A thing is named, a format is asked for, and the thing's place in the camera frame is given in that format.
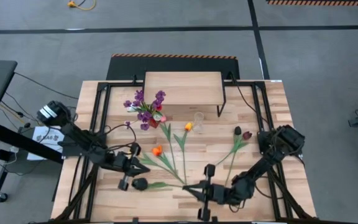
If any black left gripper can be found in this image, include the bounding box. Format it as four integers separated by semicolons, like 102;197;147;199
111;143;151;191

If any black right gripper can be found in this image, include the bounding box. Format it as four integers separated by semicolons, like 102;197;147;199
183;164;234;221

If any black artificial tulip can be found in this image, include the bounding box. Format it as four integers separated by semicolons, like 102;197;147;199
224;126;244;187
131;177;186;191

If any purple artificial flower bunch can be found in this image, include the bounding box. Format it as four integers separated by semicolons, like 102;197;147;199
122;89;167;131

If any wooden shelf with black legs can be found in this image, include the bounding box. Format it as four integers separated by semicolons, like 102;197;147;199
143;71;227;118

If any orange artificial tulip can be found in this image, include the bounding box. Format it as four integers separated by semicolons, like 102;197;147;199
151;144;186;185

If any yellow and red artificial tulip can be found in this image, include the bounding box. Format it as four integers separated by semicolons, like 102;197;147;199
173;121;194;185

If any clear glass vase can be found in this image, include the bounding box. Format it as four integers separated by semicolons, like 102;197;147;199
193;111;205;134

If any dark red artificial tulip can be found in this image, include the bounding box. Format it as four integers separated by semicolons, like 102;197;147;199
214;131;254;167

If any black floor mat hazard stripe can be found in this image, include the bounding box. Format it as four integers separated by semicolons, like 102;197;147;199
106;53;241;81

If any white paper sign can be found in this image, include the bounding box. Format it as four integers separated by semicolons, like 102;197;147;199
26;126;65;162

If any black aluminium table frame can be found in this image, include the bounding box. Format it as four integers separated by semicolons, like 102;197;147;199
50;79;318;224

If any yellow cable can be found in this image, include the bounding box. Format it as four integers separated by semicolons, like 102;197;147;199
67;0;97;11

